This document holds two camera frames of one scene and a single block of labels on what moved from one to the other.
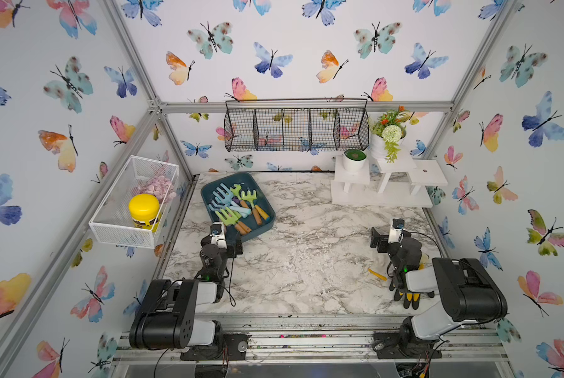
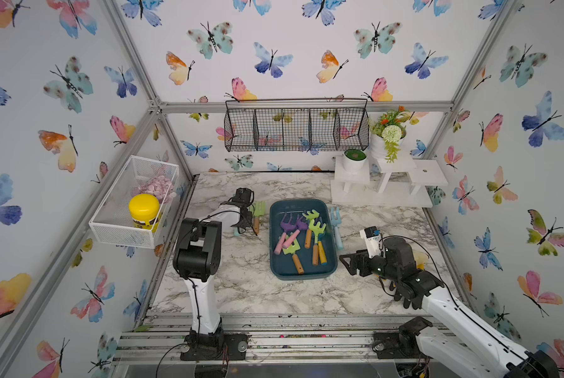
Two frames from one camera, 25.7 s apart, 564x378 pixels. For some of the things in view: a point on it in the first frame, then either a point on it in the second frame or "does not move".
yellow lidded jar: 144,209 does not move
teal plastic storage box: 239,201 -> 283,266
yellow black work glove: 410,299 does not move
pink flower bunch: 157,186 does not move
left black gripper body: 229,253 -> 248,220
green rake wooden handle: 251,198 -> 317,228
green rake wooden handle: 257,216 -> 309,216
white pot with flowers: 387,128 does not move
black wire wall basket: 301,124 does not move
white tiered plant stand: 404,183 does not move
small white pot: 354,160 does not move
